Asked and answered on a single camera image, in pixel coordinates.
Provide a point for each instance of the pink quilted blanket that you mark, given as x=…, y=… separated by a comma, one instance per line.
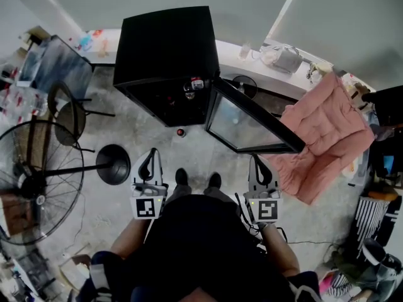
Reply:
x=324, y=131

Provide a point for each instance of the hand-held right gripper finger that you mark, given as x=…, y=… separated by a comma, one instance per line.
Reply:
x=252, y=182
x=274, y=184

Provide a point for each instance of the black white sneaker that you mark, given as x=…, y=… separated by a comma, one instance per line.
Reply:
x=373, y=250

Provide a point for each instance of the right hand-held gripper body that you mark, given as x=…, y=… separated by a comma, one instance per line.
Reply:
x=267, y=211

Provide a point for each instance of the person's dark top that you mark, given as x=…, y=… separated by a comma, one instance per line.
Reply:
x=201, y=247

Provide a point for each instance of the grey metal panel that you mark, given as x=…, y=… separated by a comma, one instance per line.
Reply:
x=60, y=64

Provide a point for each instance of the grey handbag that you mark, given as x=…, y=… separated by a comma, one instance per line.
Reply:
x=286, y=60

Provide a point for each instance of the pack of water bottles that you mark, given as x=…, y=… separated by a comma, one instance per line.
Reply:
x=22, y=101

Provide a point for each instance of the black trash bin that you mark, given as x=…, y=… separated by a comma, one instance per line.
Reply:
x=248, y=87

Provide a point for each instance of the person's right forearm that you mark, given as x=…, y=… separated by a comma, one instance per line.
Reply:
x=280, y=250

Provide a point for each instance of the black white striped bag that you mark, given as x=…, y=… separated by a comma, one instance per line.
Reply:
x=371, y=219

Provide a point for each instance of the person's right shoe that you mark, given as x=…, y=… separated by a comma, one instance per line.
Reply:
x=215, y=179

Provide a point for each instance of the clear water bottle red label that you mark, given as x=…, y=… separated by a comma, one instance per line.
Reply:
x=197, y=84

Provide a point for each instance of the person's left forearm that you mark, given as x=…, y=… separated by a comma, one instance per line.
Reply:
x=132, y=238

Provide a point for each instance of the person's left shoe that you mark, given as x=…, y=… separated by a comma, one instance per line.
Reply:
x=181, y=176

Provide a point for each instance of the black display fridge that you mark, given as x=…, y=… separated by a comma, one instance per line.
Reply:
x=163, y=49

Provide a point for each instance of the cardboard box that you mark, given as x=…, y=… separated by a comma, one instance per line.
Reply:
x=34, y=35

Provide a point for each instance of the person's shoe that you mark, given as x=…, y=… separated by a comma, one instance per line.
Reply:
x=215, y=179
x=181, y=176

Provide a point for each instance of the person's leg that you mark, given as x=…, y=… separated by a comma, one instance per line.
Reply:
x=181, y=192
x=217, y=193

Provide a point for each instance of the dark wicker chair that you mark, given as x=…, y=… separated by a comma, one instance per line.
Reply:
x=67, y=121

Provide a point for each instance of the glass fridge door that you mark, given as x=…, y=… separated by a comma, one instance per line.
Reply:
x=264, y=118

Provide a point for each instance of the cola bottle red cap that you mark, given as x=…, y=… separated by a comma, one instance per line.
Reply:
x=171, y=101
x=181, y=132

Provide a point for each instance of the white window ledge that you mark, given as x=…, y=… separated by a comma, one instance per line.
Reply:
x=230, y=63

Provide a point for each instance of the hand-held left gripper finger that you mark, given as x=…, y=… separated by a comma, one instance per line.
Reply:
x=138, y=176
x=158, y=176

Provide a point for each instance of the person's left leg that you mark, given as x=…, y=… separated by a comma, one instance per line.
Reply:
x=181, y=192

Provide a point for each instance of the black standing fan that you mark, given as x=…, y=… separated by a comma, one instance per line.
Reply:
x=113, y=164

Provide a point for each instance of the clear glass cup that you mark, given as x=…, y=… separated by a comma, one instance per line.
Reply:
x=245, y=51

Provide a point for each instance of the clear plastic storage box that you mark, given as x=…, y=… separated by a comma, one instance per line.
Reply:
x=359, y=175

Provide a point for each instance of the person's right leg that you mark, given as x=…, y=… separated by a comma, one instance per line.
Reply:
x=217, y=193

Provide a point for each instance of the black metal rack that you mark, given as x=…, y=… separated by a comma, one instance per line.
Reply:
x=31, y=272

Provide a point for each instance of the wooden armchair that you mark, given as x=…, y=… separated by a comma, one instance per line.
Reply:
x=15, y=214

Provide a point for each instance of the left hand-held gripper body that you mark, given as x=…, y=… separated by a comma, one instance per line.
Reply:
x=145, y=207

